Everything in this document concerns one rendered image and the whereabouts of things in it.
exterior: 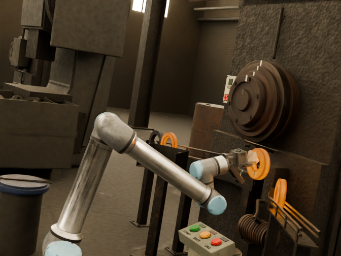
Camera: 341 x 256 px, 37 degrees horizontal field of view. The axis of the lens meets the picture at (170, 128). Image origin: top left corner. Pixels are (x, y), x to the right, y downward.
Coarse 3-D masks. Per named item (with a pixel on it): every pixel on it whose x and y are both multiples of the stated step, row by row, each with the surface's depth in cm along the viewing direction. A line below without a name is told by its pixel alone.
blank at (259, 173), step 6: (252, 150) 254; (258, 150) 249; (264, 150) 248; (258, 156) 249; (264, 156) 245; (264, 162) 244; (252, 168) 253; (258, 168) 248; (264, 168) 244; (252, 174) 252; (258, 174) 247; (264, 174) 245
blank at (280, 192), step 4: (280, 180) 241; (284, 180) 241; (276, 184) 249; (280, 184) 238; (284, 184) 238; (276, 188) 247; (280, 188) 237; (284, 188) 237; (276, 192) 247; (280, 192) 236; (284, 192) 236; (276, 196) 247; (280, 196) 236; (284, 196) 236; (276, 200) 245; (280, 200) 236; (284, 200) 236; (280, 204) 237
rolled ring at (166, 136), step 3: (165, 135) 370; (168, 135) 367; (171, 135) 364; (174, 135) 365; (162, 138) 374; (165, 138) 372; (171, 138) 364; (174, 138) 362; (162, 141) 373; (165, 141) 374; (174, 141) 361; (177, 141) 362; (162, 144) 373; (165, 144) 375; (174, 144) 360; (177, 144) 362; (174, 147) 360; (177, 147) 362
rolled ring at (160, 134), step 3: (153, 132) 387; (156, 132) 383; (159, 132) 380; (150, 135) 390; (153, 135) 387; (156, 135) 388; (159, 135) 379; (162, 135) 379; (150, 138) 390; (153, 138) 390; (159, 138) 379; (150, 141) 389; (153, 141) 390; (159, 141) 378
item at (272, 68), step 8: (248, 64) 293; (256, 64) 287; (264, 64) 281; (272, 64) 283; (240, 72) 299; (272, 72) 275; (280, 72) 274; (280, 80) 269; (280, 88) 269; (288, 88) 270; (280, 96) 268; (288, 96) 269; (280, 104) 268; (288, 104) 269; (280, 112) 267; (288, 112) 270; (280, 120) 270; (272, 128) 271; (280, 128) 273; (240, 136) 294; (256, 136) 282; (264, 136) 276; (272, 136) 278
